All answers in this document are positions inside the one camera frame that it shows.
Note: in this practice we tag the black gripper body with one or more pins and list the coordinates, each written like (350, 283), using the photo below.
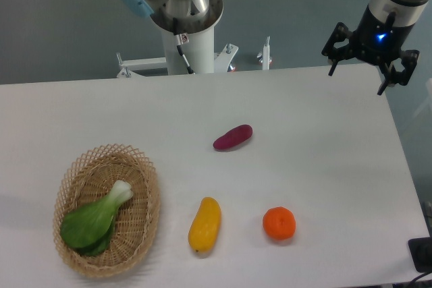
(377, 42)

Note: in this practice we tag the orange tangerine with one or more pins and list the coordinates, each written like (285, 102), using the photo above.
(279, 223)

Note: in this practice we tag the purple sweet potato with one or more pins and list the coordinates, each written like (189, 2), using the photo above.
(233, 138)

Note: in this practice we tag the black device at table edge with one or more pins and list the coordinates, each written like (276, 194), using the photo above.
(420, 250)

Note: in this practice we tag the yellow mango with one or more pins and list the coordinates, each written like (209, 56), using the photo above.
(205, 227)

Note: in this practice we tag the woven bamboo basket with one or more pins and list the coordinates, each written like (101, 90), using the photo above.
(90, 177)

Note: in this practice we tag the green bok choy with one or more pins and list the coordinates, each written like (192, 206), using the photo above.
(88, 229)

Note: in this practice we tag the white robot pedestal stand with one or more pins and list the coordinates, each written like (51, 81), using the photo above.
(187, 30)

